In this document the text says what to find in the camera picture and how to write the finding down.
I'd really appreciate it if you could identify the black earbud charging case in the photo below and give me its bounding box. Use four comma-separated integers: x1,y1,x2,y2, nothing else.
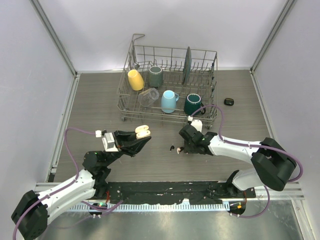
223,98,235,106

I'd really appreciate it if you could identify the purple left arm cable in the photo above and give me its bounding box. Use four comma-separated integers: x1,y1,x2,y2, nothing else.
12,126,125,240

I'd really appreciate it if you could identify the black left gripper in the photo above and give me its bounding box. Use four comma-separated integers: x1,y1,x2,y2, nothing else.
103,130,151,168

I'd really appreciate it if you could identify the clear glass cup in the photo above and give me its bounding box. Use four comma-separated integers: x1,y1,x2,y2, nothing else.
138,87,159,108

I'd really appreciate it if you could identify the dark teal mug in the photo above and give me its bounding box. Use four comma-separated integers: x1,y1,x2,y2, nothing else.
183,93,204,116

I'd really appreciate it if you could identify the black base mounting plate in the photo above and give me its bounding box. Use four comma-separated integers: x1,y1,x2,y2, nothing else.
108,181,256,205

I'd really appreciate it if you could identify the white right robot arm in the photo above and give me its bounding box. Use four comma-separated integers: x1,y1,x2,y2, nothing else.
179,124,297,198

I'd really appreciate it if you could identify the light blue mug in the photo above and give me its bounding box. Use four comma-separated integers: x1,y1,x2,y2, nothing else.
161,90,179,114

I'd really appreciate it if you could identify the beige earbud charging case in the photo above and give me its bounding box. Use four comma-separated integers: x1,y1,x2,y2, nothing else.
135,125,151,139

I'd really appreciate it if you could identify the grey-green mug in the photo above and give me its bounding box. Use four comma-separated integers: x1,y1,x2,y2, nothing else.
148,66,164,88

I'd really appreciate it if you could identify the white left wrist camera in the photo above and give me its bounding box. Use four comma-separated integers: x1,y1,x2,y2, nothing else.
95,130,114,152

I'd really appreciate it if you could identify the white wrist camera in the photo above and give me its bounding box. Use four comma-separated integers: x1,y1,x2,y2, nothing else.
95,130,114,152
187,115,203,132

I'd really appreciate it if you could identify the grey wire dish rack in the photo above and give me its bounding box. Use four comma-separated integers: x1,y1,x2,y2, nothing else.
117,33,218,129

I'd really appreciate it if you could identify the yellow cup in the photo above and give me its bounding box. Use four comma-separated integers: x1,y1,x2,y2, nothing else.
127,69,145,91

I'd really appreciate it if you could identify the teal plate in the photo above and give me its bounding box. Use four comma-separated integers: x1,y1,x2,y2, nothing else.
182,47,192,85

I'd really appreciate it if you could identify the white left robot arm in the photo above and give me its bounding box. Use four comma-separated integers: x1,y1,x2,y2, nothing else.
11,125,152,240

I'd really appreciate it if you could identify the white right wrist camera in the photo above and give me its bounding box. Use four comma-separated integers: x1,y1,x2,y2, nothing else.
187,115,203,132

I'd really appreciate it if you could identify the aluminium slotted rail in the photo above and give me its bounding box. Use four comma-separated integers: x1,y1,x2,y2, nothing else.
66,201,230,213

